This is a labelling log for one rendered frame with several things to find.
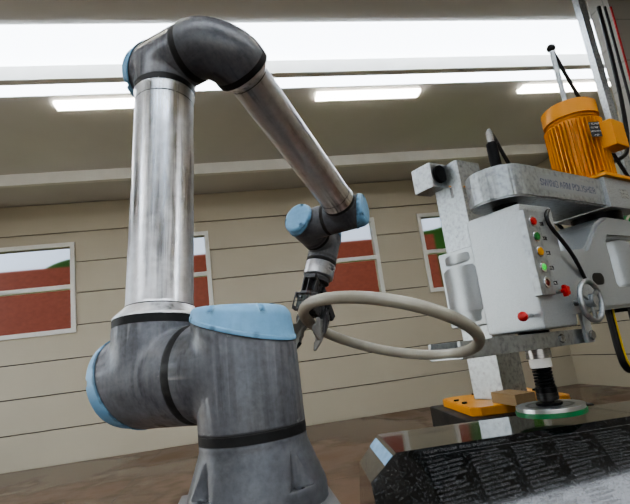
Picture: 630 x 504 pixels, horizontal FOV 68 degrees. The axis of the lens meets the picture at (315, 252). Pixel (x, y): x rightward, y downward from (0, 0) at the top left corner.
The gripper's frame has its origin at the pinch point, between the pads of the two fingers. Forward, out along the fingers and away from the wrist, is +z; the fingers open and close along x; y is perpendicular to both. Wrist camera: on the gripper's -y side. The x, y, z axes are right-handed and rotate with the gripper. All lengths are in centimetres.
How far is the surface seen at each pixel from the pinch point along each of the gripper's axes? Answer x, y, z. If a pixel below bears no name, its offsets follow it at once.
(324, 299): 15.0, 22.7, -5.8
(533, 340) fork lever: 56, -44, -19
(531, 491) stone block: 55, -42, 25
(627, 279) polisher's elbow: 87, -95, -62
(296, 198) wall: -351, -467, -377
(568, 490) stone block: 64, -46, 22
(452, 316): 42.8, 14.0, -5.9
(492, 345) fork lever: 46, -27, -12
